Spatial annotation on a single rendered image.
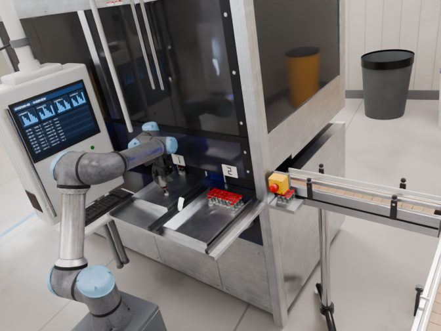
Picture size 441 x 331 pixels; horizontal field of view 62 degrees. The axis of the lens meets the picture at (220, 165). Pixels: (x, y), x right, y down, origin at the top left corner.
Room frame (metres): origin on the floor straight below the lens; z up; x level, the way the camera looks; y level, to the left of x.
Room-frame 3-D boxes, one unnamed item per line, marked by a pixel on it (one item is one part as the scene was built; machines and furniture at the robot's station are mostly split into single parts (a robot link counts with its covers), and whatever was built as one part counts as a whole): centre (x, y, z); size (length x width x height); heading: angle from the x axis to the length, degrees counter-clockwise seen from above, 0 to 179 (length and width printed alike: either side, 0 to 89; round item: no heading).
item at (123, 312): (0.99, 0.50, 0.84); 0.15 x 0.15 x 0.10
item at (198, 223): (1.39, 0.10, 0.90); 0.34 x 0.26 x 0.04; 138
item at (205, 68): (1.61, 0.01, 1.50); 0.43 x 0.01 x 0.59; 49
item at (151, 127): (1.65, 0.30, 1.23); 0.09 x 0.08 x 0.11; 152
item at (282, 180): (1.40, -0.25, 0.99); 0.08 x 0.07 x 0.07; 139
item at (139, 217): (1.54, 0.19, 0.87); 0.70 x 0.48 x 0.02; 49
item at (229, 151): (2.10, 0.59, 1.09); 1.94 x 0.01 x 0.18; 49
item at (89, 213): (1.76, 0.72, 0.82); 0.40 x 0.14 x 0.02; 135
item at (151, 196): (1.70, 0.28, 0.90); 0.34 x 0.26 x 0.04; 139
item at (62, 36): (2.26, 0.76, 1.50); 0.49 x 0.01 x 0.59; 49
